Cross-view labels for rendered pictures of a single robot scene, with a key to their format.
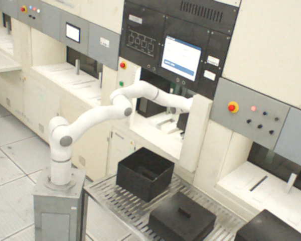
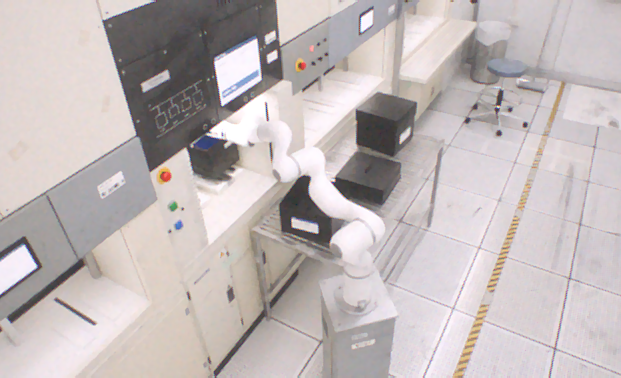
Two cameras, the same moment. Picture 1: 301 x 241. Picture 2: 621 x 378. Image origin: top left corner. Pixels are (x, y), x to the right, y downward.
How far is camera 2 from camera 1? 2.62 m
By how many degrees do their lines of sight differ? 76
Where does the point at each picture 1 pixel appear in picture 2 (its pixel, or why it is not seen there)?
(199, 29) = (247, 14)
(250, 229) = (388, 115)
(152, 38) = (196, 81)
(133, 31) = (161, 103)
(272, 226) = (376, 106)
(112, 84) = (157, 228)
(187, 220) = (375, 166)
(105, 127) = (173, 306)
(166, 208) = (368, 180)
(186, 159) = not seen: hidden behind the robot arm
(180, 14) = (219, 13)
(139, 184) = not seen: hidden behind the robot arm
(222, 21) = not seen: outside the picture
